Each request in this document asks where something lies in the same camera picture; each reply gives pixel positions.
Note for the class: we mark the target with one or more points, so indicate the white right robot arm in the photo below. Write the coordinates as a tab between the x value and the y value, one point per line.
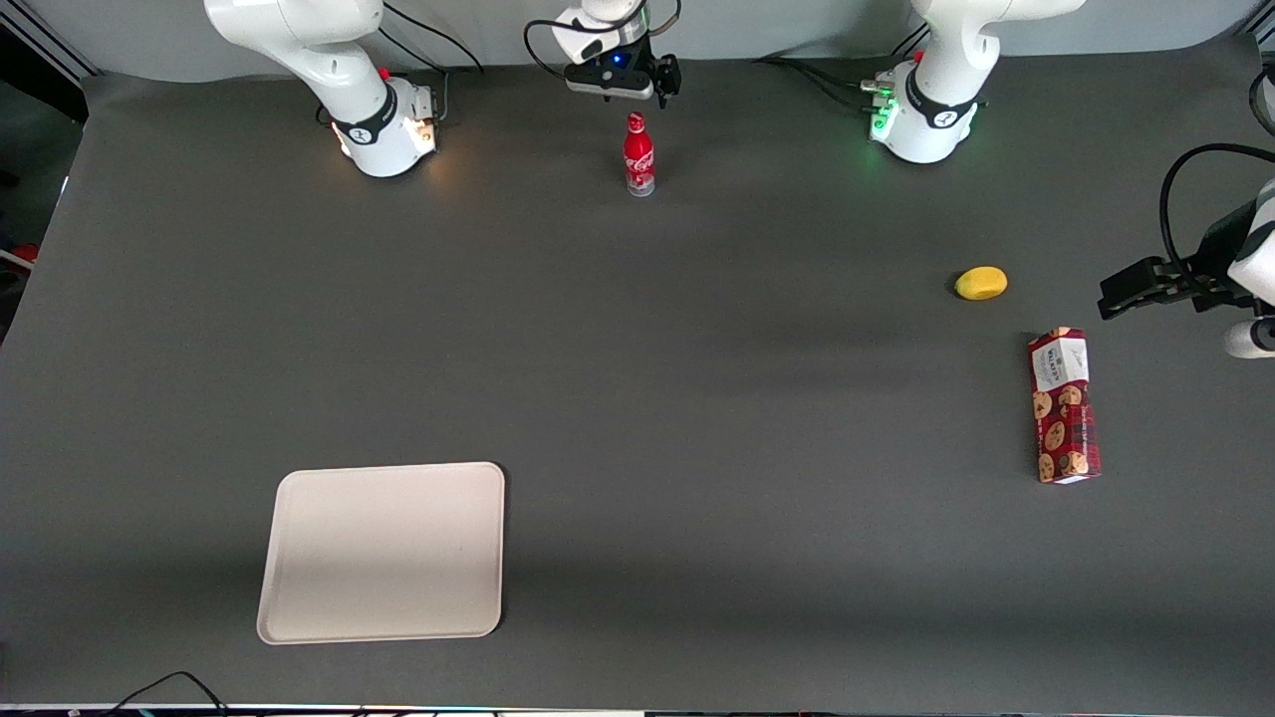
339	60

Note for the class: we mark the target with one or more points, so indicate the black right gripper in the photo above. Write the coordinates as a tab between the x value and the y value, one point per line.
665	74

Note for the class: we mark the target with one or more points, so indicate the beige rectangular tray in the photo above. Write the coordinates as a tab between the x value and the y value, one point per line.
383	553

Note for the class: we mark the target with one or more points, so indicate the red and white object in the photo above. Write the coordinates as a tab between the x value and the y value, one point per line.
20	254

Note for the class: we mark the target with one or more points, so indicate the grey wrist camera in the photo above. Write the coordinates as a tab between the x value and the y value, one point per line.
610	87

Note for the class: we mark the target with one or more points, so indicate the red tartan cookie box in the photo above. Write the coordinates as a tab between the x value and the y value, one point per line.
1064	408

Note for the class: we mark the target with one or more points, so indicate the yellow lemon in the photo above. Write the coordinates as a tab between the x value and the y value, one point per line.
981	283

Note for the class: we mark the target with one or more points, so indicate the dark metal frame bar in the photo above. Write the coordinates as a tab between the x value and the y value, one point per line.
40	35

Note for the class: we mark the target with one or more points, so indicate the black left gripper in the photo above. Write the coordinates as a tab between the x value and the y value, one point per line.
1217	251

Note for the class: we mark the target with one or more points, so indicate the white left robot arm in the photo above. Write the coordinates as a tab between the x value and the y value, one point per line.
936	110

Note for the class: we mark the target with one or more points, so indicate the red coke bottle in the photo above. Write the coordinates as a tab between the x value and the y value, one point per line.
638	157

